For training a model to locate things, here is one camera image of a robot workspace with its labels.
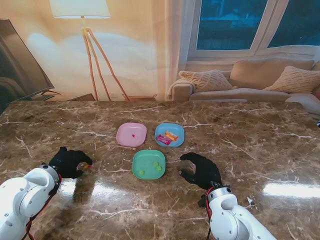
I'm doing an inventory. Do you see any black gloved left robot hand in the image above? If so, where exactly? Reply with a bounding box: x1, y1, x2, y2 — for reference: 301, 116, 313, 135
48, 146, 93, 180

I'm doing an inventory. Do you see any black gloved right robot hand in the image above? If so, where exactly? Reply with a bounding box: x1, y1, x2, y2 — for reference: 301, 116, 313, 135
179, 152, 222, 190

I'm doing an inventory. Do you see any orange candy bar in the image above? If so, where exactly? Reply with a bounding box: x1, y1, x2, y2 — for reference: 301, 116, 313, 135
164, 131, 180, 141

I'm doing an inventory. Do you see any pink candy bar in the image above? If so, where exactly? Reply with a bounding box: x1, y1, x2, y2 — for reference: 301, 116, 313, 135
156, 134, 173, 146

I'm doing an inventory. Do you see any blue square plastic dish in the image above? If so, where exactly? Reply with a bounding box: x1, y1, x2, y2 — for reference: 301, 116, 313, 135
154, 122, 186, 148

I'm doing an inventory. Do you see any green square plastic dish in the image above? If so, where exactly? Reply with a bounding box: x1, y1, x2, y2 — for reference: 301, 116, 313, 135
131, 149, 167, 180

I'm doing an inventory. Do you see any pink square plastic dish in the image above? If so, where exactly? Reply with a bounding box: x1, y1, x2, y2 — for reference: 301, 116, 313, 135
115, 122, 148, 148

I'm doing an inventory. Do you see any wooden low cabinet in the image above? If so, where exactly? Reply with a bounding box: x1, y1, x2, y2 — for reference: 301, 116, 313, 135
32, 92, 96, 102

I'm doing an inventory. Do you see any cream knitted cushion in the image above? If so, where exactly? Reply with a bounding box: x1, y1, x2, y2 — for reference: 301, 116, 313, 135
262, 65, 320, 94
178, 69, 234, 93

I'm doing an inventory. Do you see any flat screen television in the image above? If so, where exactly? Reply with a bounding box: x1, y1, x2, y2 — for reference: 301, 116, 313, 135
0, 18, 62, 106

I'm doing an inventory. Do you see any beige sofa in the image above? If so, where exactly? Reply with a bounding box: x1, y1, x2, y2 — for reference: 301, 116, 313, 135
167, 56, 320, 118

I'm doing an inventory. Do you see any white framed window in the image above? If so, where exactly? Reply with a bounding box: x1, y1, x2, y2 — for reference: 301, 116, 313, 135
187, 0, 320, 60

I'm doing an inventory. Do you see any wooden tripod floor lamp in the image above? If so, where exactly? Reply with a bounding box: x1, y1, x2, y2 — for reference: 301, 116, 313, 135
49, 0, 131, 102

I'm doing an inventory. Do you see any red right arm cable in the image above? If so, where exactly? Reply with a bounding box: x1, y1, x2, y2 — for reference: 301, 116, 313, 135
204, 187, 215, 218

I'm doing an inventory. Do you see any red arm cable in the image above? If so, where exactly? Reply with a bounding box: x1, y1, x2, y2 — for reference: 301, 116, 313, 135
204, 187, 215, 218
24, 174, 63, 240

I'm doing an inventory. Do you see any red left arm cable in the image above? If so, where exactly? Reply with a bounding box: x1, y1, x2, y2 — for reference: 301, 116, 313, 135
24, 174, 63, 240

